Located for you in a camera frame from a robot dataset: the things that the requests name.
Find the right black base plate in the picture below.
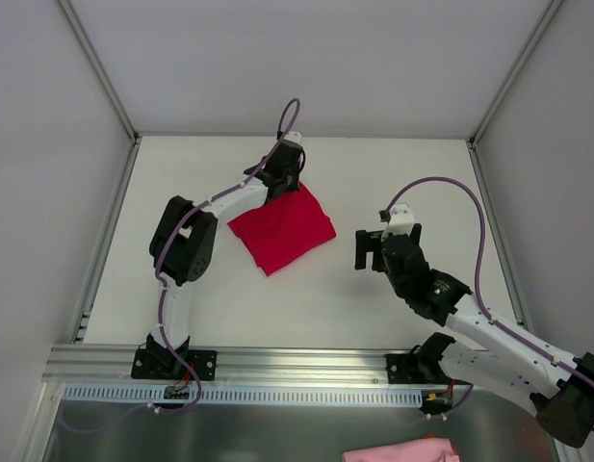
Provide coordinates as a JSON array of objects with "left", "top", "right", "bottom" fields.
[{"left": 384, "top": 346, "right": 452, "bottom": 385}]

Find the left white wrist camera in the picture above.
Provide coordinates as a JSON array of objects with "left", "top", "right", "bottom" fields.
[{"left": 283, "top": 131, "right": 302, "bottom": 144}]

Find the light pink folded shirt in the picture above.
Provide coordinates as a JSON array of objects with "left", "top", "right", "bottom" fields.
[{"left": 342, "top": 438, "right": 460, "bottom": 462}]

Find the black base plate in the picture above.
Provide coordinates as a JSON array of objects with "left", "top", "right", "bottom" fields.
[
  {"left": 130, "top": 334, "right": 218, "bottom": 381},
  {"left": 384, "top": 346, "right": 452, "bottom": 385}
]

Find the slotted grey cable duct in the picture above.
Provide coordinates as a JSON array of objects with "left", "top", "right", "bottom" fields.
[{"left": 62, "top": 383, "right": 423, "bottom": 408}]

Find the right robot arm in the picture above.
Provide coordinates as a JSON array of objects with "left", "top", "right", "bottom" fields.
[{"left": 354, "top": 225, "right": 594, "bottom": 449}]

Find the left aluminium frame post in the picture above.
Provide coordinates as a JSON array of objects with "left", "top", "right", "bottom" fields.
[{"left": 54, "top": 0, "right": 139, "bottom": 144}]

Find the red t-shirt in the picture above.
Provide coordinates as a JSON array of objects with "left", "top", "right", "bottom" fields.
[{"left": 228, "top": 184, "right": 336, "bottom": 276}]

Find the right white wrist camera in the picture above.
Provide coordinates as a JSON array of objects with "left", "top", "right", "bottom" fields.
[{"left": 382, "top": 203, "right": 416, "bottom": 240}]

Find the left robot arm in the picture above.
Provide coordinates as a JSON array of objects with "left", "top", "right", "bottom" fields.
[{"left": 146, "top": 140, "right": 305, "bottom": 378}]

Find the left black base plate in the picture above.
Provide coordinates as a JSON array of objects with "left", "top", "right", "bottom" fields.
[{"left": 130, "top": 334, "right": 218, "bottom": 381}]

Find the aluminium frame post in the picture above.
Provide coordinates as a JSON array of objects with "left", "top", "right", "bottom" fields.
[
  {"left": 54, "top": 0, "right": 139, "bottom": 144},
  {"left": 468, "top": 0, "right": 566, "bottom": 145}
]

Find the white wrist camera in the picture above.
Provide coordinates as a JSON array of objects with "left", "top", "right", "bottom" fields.
[
  {"left": 382, "top": 203, "right": 416, "bottom": 240},
  {"left": 283, "top": 131, "right": 302, "bottom": 144}
]

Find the aluminium front rail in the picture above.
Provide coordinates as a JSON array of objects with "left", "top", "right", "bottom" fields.
[{"left": 41, "top": 344, "right": 403, "bottom": 388}]

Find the right aluminium frame post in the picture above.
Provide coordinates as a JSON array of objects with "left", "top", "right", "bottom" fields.
[{"left": 468, "top": 0, "right": 566, "bottom": 145}]

